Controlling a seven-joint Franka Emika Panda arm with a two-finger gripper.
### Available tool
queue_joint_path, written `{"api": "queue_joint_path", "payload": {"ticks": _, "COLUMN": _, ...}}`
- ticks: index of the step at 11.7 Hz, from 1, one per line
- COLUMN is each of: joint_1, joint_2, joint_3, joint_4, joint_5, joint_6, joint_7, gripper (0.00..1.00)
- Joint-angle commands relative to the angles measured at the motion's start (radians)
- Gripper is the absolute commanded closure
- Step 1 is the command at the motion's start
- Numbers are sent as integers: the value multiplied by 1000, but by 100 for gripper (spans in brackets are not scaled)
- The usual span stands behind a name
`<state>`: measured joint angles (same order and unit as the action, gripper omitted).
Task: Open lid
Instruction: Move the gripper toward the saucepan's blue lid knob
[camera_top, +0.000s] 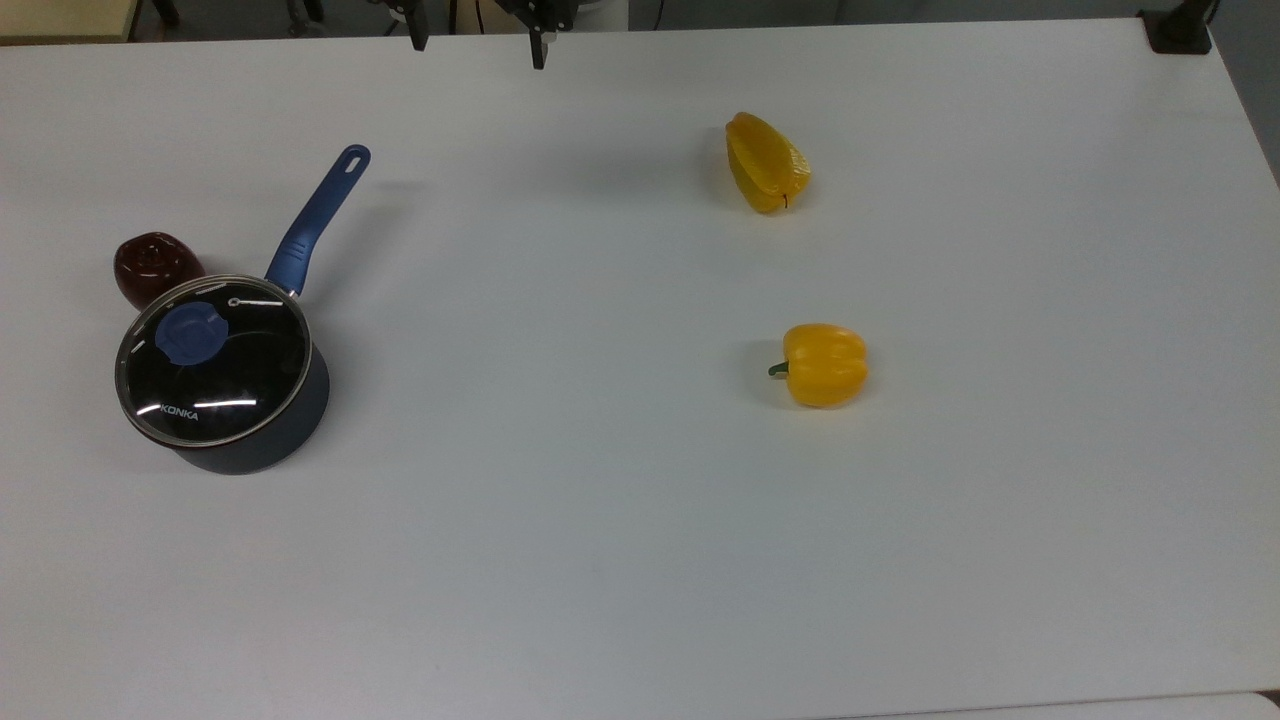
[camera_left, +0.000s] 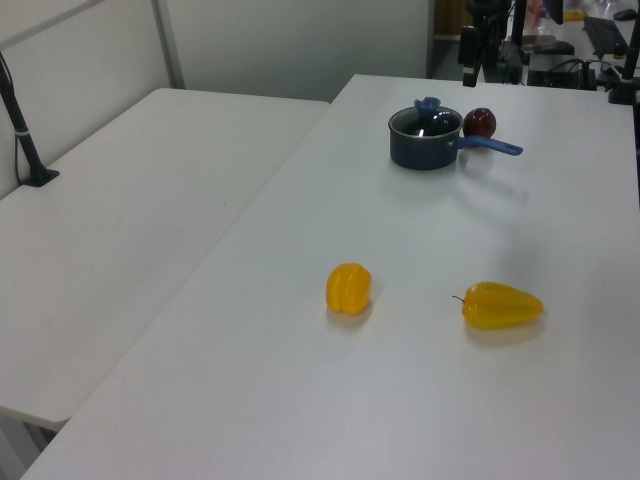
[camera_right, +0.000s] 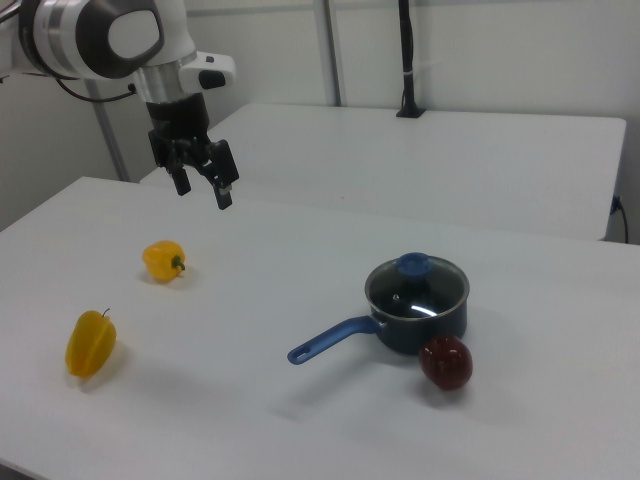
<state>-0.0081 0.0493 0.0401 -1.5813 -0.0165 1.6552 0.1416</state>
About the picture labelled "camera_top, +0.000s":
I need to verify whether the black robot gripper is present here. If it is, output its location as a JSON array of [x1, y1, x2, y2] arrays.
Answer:
[[404, 0, 577, 71]]

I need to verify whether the glass lid blue knob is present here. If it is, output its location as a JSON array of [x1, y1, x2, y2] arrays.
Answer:
[[115, 275, 314, 448]]

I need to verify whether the yellow toy pepper wedge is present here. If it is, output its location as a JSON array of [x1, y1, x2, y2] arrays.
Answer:
[[725, 112, 813, 215]]

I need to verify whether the dark red toy apple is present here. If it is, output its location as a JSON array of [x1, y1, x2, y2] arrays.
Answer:
[[113, 232, 207, 311]]

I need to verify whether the beige wooden table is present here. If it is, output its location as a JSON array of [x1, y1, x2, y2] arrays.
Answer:
[[0, 0, 141, 44]]

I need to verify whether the yellow toy bell pepper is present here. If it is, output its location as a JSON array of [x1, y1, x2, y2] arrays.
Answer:
[[768, 323, 869, 409]]

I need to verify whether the dark blue saucepan blue handle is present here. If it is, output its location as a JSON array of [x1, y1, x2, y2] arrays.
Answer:
[[117, 145, 372, 476]]

